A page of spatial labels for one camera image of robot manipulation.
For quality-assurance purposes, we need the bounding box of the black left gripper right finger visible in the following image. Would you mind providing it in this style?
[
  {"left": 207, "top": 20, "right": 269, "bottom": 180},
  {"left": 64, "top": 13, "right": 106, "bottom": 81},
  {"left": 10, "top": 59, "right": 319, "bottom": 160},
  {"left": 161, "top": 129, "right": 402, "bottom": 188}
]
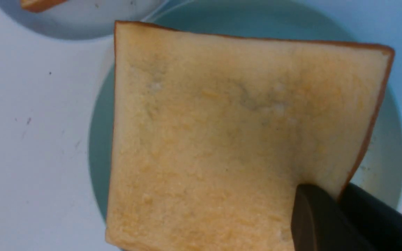
[{"left": 339, "top": 184, "right": 402, "bottom": 251}]

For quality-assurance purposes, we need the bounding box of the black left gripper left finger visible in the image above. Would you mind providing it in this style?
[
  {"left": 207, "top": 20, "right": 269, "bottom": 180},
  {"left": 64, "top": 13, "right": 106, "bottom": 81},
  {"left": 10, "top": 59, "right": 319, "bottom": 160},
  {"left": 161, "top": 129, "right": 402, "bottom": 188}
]
[{"left": 291, "top": 184, "right": 375, "bottom": 251}]

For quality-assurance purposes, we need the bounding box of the toast slice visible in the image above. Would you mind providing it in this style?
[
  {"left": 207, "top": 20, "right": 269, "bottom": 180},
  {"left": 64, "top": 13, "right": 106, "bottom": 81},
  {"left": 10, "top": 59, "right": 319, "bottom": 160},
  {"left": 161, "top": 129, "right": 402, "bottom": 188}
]
[
  {"left": 105, "top": 21, "right": 395, "bottom": 251},
  {"left": 19, "top": 0, "right": 67, "bottom": 13}
]

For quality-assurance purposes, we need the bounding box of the light blue bread plate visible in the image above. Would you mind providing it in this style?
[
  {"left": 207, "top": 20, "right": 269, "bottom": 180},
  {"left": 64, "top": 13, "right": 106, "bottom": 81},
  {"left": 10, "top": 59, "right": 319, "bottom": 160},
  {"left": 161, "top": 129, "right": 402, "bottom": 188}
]
[{"left": 0, "top": 0, "right": 167, "bottom": 41}]

